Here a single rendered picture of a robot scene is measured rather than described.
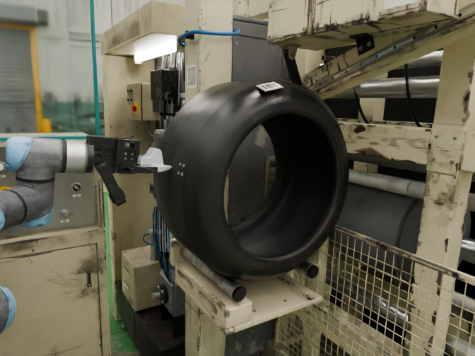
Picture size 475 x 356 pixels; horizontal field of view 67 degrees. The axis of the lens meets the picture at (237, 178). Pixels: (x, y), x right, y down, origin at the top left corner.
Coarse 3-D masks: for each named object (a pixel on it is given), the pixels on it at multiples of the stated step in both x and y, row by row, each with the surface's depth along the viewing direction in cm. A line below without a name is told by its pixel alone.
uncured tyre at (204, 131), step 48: (240, 96) 91; (288, 96) 96; (192, 144) 89; (240, 144) 89; (288, 144) 135; (336, 144) 108; (192, 192) 88; (288, 192) 138; (336, 192) 112; (192, 240) 93; (240, 240) 130; (288, 240) 126
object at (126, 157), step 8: (88, 136) 82; (96, 136) 82; (88, 144) 81; (96, 144) 82; (104, 144) 83; (112, 144) 84; (120, 144) 83; (128, 144) 86; (136, 144) 85; (88, 152) 80; (96, 152) 83; (104, 152) 84; (112, 152) 85; (120, 152) 84; (128, 152) 86; (136, 152) 87; (88, 160) 80; (96, 160) 83; (104, 160) 84; (112, 160) 85; (120, 160) 84; (128, 160) 86; (136, 160) 87; (88, 168) 81; (112, 168) 85; (120, 168) 84
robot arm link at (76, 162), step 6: (66, 144) 78; (72, 144) 79; (78, 144) 80; (84, 144) 80; (66, 150) 84; (72, 150) 78; (78, 150) 79; (84, 150) 80; (66, 156) 84; (72, 156) 78; (78, 156) 79; (84, 156) 79; (66, 162) 78; (72, 162) 78; (78, 162) 79; (84, 162) 80; (66, 168) 79; (72, 168) 79; (78, 168) 80; (84, 168) 80
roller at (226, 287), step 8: (184, 248) 127; (184, 256) 126; (192, 256) 121; (200, 264) 116; (208, 272) 111; (216, 272) 109; (216, 280) 106; (224, 280) 104; (232, 280) 103; (224, 288) 103; (232, 288) 100; (240, 288) 100; (232, 296) 99; (240, 296) 100
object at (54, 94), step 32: (0, 0) 120; (32, 0) 124; (64, 0) 129; (0, 32) 121; (32, 32) 126; (64, 32) 131; (0, 64) 123; (32, 64) 128; (64, 64) 133; (96, 64) 138; (0, 96) 124; (32, 96) 129; (64, 96) 135; (96, 96) 140; (0, 128) 126; (32, 128) 131; (64, 128) 137; (96, 128) 143
